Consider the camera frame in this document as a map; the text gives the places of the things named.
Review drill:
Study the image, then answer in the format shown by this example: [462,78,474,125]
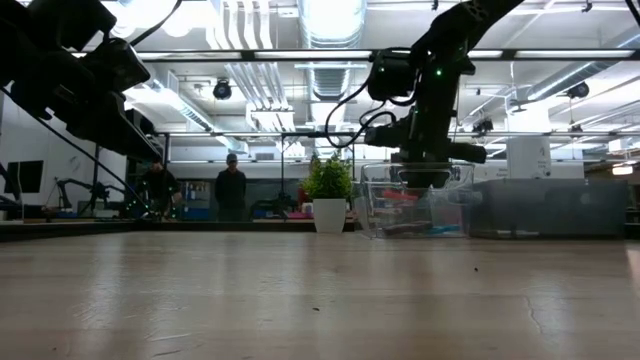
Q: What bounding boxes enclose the clear plastic bin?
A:
[352,162,477,240]

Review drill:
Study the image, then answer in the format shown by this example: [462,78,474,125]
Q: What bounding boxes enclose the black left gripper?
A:
[9,49,164,163]

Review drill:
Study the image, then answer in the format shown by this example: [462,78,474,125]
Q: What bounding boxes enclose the silver ventilation duct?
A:
[299,0,369,101]

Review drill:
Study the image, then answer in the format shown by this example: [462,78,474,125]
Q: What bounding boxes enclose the dark red-handled scissors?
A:
[381,221,432,238]

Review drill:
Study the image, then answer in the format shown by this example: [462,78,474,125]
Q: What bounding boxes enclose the green plant in white pot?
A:
[302,153,354,234]

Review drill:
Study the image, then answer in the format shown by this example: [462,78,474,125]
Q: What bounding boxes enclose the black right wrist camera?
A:
[363,123,414,149]

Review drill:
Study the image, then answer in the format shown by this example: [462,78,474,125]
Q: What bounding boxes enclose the black aluminium table frame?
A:
[0,218,361,242]

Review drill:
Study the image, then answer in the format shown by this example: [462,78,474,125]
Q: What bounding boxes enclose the black background rig frame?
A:
[149,130,357,221]

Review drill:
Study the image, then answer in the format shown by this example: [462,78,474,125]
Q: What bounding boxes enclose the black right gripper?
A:
[393,133,488,191]

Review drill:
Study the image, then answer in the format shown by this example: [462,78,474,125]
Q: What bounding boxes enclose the black computer monitor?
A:
[3,159,45,194]

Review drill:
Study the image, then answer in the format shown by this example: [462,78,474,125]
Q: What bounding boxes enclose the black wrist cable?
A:
[324,74,417,150]
[0,0,184,216]

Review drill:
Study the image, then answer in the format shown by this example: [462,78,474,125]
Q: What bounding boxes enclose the black overhead crossbar with lights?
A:
[69,48,640,64]

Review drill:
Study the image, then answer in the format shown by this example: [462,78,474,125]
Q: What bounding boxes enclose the smoky grey plastic bin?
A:
[464,178,629,240]

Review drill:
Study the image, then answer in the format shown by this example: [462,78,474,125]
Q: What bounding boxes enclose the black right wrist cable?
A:
[324,74,417,150]

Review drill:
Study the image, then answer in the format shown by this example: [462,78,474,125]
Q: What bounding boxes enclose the person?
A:
[214,152,248,223]
[138,157,182,221]

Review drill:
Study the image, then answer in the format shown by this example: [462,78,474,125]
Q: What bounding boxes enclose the blue storage cabinet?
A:
[179,180,217,221]

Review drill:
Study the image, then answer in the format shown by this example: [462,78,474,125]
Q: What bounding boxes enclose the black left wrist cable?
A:
[0,0,184,216]

